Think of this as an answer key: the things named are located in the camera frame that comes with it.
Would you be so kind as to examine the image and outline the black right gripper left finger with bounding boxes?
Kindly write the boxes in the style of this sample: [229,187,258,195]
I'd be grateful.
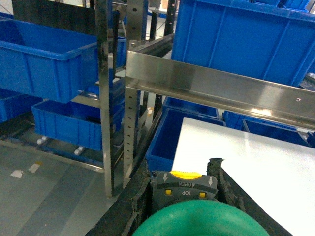
[86,161,151,236]

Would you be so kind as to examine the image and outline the lower blue bin left shelf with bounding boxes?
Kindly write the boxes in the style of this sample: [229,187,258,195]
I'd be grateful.
[31,99,124,151]

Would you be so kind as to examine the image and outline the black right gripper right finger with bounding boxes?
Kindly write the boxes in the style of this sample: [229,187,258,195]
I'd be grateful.
[207,158,291,236]

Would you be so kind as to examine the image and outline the lower left blue bin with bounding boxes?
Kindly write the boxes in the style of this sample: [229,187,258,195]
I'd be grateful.
[145,108,226,172]

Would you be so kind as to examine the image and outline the steel shelf upright post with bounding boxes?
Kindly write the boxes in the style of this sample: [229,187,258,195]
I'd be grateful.
[95,0,114,197]

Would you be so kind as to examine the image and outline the green mushroom push button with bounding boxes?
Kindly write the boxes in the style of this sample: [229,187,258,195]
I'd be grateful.
[131,170,271,236]

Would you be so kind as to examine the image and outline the steel shelf front rail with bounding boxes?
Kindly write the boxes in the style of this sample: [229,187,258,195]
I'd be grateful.
[126,51,315,130]

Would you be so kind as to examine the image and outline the blue target bin left shelf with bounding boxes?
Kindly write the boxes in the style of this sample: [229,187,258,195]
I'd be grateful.
[0,18,99,103]

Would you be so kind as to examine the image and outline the dark metal back plate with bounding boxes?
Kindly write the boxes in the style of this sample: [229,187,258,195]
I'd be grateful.
[12,0,96,35]

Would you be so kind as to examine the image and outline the lower centre blue bin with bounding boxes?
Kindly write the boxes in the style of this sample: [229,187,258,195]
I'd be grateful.
[222,111,311,147]

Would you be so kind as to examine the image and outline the right large blue bin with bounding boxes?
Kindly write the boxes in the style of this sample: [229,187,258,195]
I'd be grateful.
[172,0,315,87]

